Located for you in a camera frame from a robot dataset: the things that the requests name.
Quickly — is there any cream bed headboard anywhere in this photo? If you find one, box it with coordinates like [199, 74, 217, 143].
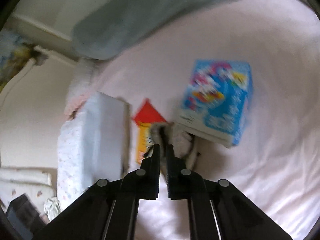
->
[1, 50, 76, 168]

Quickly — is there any white embroidered towel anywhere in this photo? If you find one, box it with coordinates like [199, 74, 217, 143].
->
[1, 168, 56, 214]

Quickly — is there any far floral pink pillow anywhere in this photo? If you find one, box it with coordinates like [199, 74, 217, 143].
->
[64, 58, 104, 120]

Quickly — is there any red packet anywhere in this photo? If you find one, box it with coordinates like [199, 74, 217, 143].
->
[131, 98, 166, 126]

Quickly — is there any yellow snack packet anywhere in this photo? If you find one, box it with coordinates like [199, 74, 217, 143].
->
[136, 122, 153, 164]

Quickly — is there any near floral pink pillow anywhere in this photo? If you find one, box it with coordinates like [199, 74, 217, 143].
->
[57, 107, 85, 210]

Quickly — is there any pink bed sheet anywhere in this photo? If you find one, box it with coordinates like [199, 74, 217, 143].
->
[95, 0, 319, 239]

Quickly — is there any grey-blue long bolster pillow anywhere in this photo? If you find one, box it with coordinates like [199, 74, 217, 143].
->
[72, 0, 225, 60]

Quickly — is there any floral pink pillow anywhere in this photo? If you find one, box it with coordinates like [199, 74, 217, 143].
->
[64, 58, 104, 120]
[57, 107, 85, 210]

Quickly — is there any blue cartoon tissue box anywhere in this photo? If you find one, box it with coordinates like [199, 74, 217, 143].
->
[176, 60, 253, 148]

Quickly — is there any grey striped sock bundle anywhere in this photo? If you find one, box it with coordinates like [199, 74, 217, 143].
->
[143, 122, 200, 177]

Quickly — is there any landscape wall painting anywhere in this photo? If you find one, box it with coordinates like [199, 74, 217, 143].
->
[1, 29, 36, 91]

